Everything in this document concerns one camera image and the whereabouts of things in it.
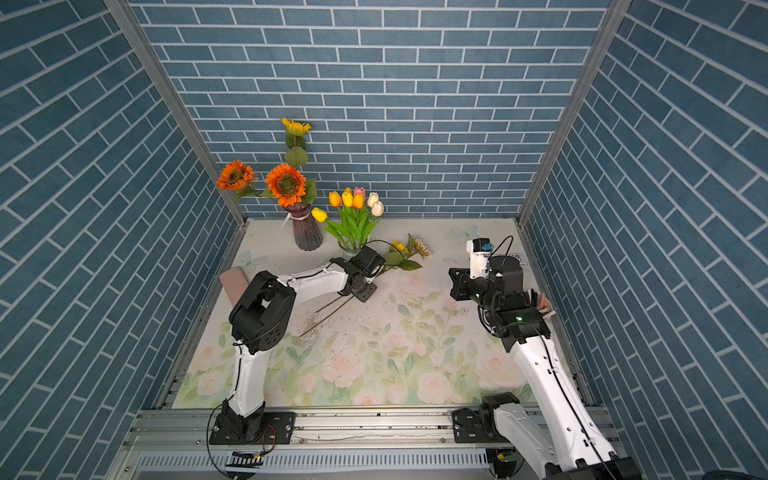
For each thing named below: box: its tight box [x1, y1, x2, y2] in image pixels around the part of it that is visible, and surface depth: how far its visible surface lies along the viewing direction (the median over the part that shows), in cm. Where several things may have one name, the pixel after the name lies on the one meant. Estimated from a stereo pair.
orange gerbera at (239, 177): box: [216, 160, 262, 201], surface depth 77 cm
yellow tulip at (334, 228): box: [311, 207, 355, 250], surface depth 89 cm
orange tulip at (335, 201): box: [329, 191, 355, 247], surface depth 86 cm
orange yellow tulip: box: [341, 187, 355, 247], surface depth 87 cm
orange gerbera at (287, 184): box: [264, 163, 306, 208], surface depth 75 cm
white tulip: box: [367, 192, 379, 217], surface depth 88 cm
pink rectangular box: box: [219, 266, 249, 307], surface depth 104 cm
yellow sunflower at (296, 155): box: [280, 118, 312, 169], surface depth 92 cm
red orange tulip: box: [353, 187, 366, 246], surface depth 88 cm
